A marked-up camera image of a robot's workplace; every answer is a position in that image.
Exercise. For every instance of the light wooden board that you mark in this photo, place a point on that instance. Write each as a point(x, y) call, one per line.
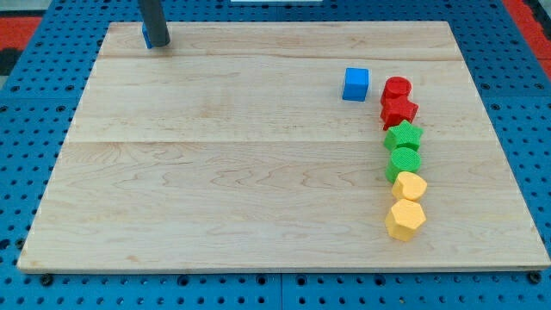
point(231, 150)

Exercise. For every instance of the blue cube block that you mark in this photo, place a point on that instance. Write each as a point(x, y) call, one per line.
point(356, 84)

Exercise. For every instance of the blue triangle block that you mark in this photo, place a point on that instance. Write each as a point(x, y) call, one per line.
point(147, 41)

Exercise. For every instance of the red cylinder block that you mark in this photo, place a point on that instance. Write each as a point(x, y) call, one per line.
point(395, 87)

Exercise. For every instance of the yellow hexagon block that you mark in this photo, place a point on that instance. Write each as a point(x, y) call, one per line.
point(404, 219)

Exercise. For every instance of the green cylinder block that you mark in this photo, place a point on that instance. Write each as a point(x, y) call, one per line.
point(402, 159)

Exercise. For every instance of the green star block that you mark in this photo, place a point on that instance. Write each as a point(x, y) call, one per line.
point(403, 135)

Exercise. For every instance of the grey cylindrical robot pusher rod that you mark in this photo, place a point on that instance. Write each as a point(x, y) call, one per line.
point(154, 19)

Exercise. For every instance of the red star block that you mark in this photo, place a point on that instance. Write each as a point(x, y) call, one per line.
point(396, 110)

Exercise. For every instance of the yellow heart block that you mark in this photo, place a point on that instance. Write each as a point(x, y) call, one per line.
point(409, 185)

